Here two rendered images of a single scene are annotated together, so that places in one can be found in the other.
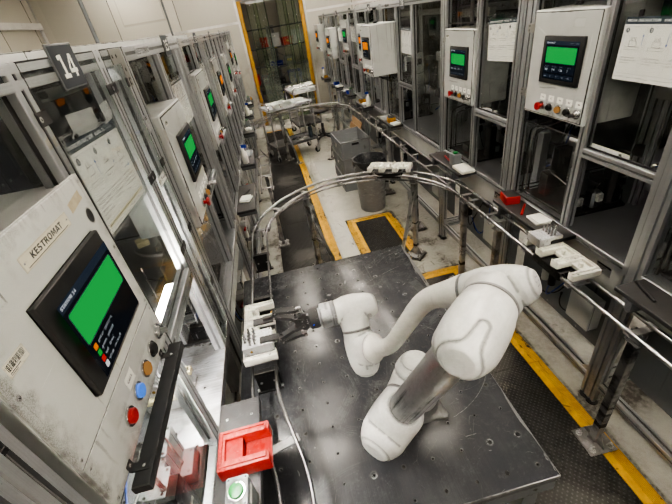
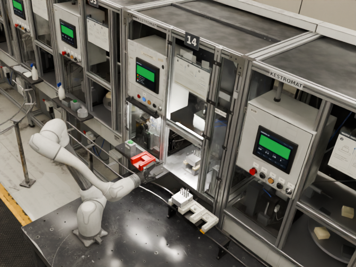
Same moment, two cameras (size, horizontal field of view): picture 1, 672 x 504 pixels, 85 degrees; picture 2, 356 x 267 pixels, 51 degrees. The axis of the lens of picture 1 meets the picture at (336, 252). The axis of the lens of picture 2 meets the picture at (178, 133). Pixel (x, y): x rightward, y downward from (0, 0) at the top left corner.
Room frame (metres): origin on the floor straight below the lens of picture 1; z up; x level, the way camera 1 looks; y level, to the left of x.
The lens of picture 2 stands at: (2.58, -0.98, 2.79)
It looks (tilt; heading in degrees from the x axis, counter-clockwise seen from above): 34 degrees down; 139
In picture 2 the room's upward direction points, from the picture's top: 5 degrees clockwise
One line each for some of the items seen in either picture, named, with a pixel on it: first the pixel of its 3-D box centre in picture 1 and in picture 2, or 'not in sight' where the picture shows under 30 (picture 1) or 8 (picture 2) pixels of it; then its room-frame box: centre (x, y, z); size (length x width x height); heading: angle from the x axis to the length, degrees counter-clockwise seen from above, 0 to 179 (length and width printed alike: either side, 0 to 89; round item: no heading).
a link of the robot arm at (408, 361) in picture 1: (415, 379); (89, 216); (0.86, -0.21, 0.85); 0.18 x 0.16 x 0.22; 138
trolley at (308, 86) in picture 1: (304, 108); not in sight; (7.91, 0.13, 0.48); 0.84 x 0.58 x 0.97; 14
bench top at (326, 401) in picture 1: (350, 349); (145, 254); (1.23, 0.01, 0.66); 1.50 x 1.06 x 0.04; 6
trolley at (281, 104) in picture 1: (290, 126); not in sight; (6.60, 0.41, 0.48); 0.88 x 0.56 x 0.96; 114
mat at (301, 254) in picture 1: (289, 173); not in sight; (5.64, 0.52, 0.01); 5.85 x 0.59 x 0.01; 6
